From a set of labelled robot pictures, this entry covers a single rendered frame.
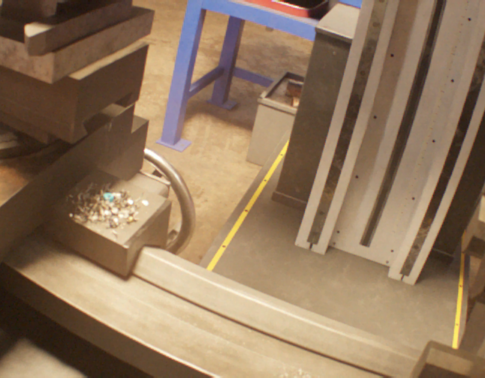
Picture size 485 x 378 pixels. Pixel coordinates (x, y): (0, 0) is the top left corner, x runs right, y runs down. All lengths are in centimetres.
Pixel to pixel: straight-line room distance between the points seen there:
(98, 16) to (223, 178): 184
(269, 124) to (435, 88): 114
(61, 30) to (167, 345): 30
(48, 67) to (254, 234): 113
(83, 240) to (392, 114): 93
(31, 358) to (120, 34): 37
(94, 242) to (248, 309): 16
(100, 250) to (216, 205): 160
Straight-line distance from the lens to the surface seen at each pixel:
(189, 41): 229
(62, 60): 52
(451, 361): 30
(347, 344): 59
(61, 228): 64
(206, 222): 211
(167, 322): 58
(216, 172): 238
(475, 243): 32
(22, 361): 68
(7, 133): 62
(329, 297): 146
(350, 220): 156
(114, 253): 61
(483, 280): 24
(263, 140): 242
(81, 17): 53
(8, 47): 55
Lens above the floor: 126
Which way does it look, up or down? 33 degrees down
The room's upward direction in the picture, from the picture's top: 13 degrees clockwise
